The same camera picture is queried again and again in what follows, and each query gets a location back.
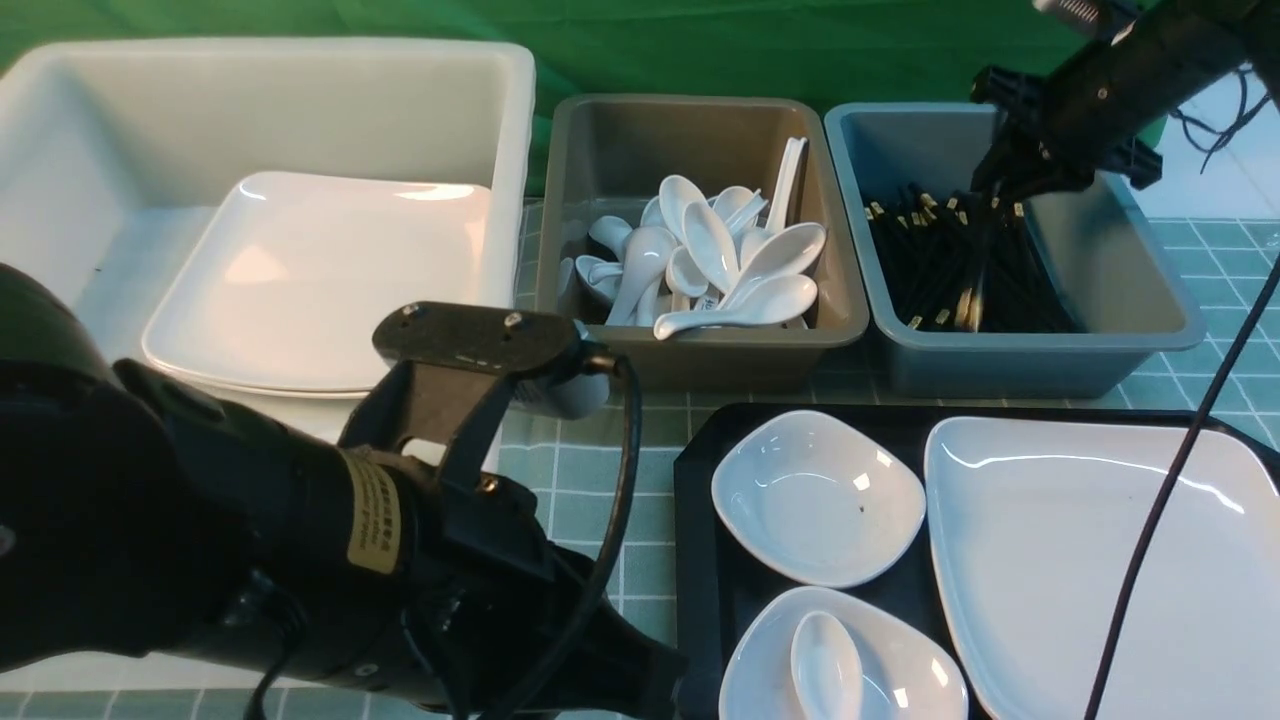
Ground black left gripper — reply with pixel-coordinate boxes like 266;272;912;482
300;302;687;719

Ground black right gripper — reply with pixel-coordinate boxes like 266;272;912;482
970;20;1201;201

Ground white ceramic soup spoon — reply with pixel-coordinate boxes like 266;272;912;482
790;611;863;719

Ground white bowl with speck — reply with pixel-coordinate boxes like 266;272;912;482
710;410;925;589

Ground large white square plate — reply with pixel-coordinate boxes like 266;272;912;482
924;416;1279;719

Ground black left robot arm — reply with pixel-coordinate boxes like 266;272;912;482
1;265;689;719

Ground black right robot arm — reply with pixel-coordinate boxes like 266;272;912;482
970;1;1277;206

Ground blue-grey plastic chopstick bin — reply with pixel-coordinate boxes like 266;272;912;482
824;102;1206;398

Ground green checked tablecloth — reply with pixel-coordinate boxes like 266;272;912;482
3;208;1277;719

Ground pile of black chopsticks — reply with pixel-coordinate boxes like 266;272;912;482
861;183;1085;334

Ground green backdrop cloth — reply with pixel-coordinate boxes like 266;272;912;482
1;1;1083;197

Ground stacked white square plates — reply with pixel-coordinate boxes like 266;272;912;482
141;170;518;398

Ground pile of white soup spoons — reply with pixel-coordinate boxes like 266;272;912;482
553;137;829;341

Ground brown plastic spoon bin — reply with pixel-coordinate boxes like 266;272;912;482
527;94;870;393

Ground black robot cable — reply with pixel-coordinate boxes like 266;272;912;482
1085;250;1280;720

